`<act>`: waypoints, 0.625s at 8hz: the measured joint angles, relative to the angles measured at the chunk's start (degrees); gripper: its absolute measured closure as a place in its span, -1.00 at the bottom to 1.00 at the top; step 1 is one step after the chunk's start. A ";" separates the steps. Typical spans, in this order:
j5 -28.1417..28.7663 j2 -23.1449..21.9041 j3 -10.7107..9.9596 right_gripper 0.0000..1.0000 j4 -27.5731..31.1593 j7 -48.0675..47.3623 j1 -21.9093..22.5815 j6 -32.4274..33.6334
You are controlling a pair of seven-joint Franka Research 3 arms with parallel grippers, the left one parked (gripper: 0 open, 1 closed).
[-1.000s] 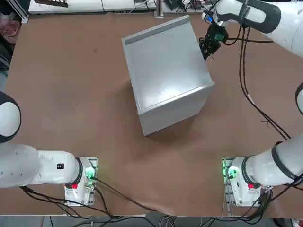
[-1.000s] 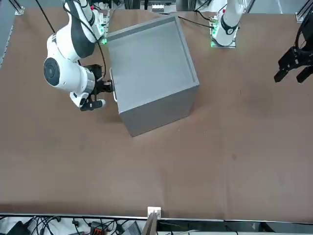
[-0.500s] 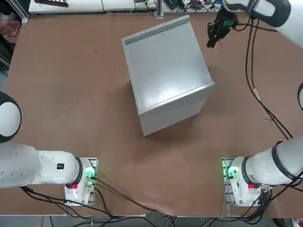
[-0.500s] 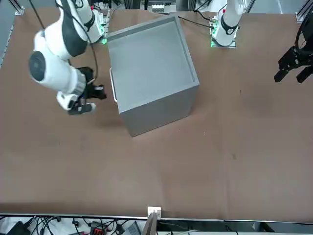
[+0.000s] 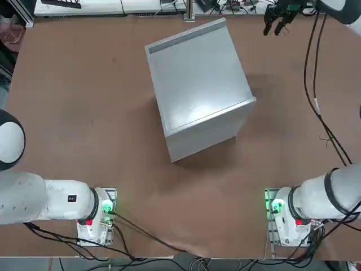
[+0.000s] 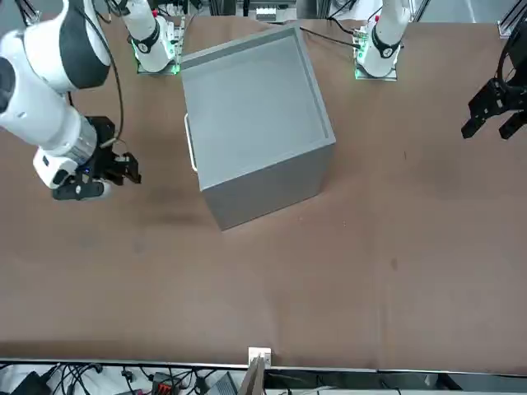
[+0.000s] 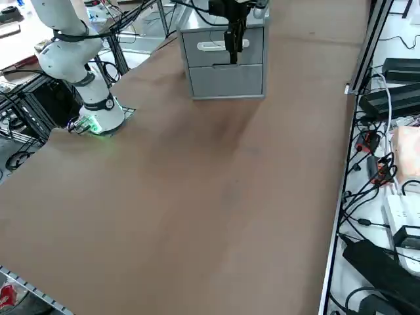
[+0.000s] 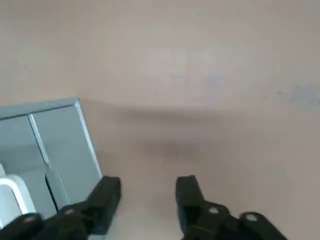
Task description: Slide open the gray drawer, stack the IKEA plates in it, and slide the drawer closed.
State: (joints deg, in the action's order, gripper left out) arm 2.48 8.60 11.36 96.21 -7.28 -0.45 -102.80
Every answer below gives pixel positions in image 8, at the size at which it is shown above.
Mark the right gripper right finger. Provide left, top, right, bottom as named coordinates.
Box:
left=175, top=175, right=289, bottom=240

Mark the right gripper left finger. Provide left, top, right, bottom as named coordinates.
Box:
left=0, top=175, right=122, bottom=240

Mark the gray metal cabinet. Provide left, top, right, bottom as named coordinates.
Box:
left=0, top=96, right=104, bottom=218

